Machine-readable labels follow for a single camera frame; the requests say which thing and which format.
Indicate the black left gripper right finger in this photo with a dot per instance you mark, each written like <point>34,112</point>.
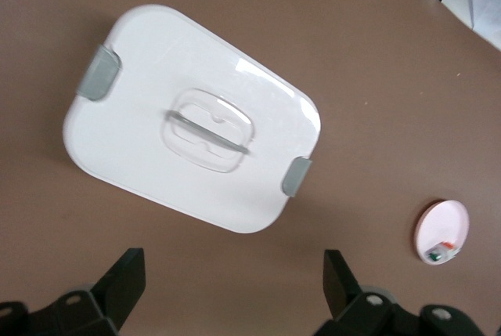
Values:
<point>338,289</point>

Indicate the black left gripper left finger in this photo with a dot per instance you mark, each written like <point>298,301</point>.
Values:
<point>117,293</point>

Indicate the pink round plate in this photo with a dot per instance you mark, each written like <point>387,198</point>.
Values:
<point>444,222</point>

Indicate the brown table mat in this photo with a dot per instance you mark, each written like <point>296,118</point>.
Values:
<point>372,136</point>

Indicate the white lidded storage box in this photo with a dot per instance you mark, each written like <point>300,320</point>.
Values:
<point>156,77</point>

